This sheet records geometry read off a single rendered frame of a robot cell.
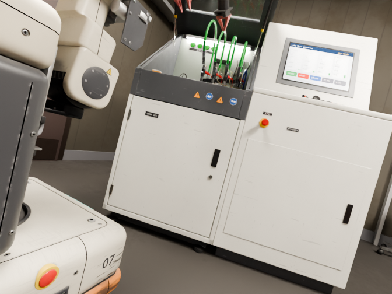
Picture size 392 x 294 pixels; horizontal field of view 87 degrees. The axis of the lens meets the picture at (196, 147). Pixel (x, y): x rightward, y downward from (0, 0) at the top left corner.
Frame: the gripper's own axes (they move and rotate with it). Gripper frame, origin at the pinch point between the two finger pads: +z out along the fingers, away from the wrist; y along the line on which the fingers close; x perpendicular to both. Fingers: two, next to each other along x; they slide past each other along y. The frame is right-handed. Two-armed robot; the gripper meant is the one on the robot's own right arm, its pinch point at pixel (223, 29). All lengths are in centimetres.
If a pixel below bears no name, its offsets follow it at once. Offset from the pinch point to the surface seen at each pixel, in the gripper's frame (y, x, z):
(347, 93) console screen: 28, -70, 41
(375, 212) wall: 71, -148, 194
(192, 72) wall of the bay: 29, 40, 40
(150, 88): -31, 34, 24
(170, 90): -27.4, 22.0, 25.5
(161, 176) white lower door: -61, 15, 62
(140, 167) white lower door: -62, 28, 59
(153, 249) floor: -92, 3, 82
